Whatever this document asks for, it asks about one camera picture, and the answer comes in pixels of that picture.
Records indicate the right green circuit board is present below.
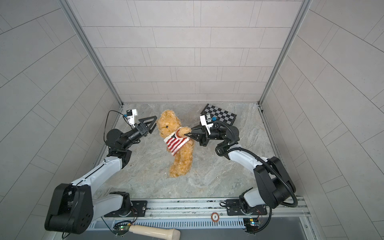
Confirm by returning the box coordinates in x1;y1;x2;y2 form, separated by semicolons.
243;218;260;233

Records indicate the folded black chess board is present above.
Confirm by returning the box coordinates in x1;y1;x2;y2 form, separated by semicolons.
201;104;237;126

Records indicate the tan plush teddy bear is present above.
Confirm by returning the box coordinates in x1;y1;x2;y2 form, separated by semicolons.
157;110;194;178

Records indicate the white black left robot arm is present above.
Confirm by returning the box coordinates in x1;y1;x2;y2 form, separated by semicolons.
45;116;157;235

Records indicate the aluminium corner frame post right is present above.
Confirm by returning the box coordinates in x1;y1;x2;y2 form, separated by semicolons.
258;0;313;106

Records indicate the black left camera cable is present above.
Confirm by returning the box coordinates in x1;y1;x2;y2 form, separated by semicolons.
103;110;130;143

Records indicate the aluminium front rail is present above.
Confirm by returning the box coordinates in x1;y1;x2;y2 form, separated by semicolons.
59;196;316;240

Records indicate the left green circuit board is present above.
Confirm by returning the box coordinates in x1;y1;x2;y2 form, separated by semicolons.
114;221;132;236

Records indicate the black corrugated right cable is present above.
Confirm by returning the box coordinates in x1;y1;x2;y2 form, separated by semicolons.
215;146;299;208

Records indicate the aluminium corner frame post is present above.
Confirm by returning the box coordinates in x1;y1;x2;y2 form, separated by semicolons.
258;0;313;106
58;0;124;106

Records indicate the red white striped knit sweater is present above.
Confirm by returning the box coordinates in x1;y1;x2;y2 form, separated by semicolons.
164;127;191;156

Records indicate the red white poker chip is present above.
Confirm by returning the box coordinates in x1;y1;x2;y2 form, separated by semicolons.
211;212;220;223

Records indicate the green circuit board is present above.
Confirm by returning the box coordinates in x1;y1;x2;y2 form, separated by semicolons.
114;221;132;236
243;218;260;233

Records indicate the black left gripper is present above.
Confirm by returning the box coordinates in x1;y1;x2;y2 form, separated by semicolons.
121;121;159;152

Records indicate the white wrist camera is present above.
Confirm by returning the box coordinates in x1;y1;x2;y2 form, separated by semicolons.
200;114;214;135
124;109;138;127

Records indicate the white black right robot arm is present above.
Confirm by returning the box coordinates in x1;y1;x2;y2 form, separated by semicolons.
186;121;298;214

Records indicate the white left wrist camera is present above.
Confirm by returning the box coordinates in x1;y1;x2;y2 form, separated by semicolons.
124;109;138;127

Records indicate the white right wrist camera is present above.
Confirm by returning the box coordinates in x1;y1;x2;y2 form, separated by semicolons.
200;114;214;135

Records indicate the aluminium corner frame post left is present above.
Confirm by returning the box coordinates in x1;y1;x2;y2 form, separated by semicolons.
58;0;124;106

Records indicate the beige wooden handle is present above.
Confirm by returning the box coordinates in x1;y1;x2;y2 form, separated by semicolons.
129;225;181;240

